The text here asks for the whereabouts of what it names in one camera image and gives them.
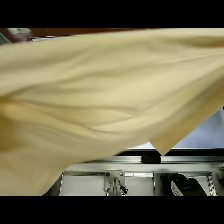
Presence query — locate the yellow T-shirt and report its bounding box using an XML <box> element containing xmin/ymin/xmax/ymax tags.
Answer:
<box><xmin>0</xmin><ymin>28</ymin><xmax>224</xmax><ymax>197</ymax></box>

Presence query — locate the silver frame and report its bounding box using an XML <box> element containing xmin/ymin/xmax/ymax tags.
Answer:
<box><xmin>43</xmin><ymin>153</ymin><xmax>224</xmax><ymax>197</ymax></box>

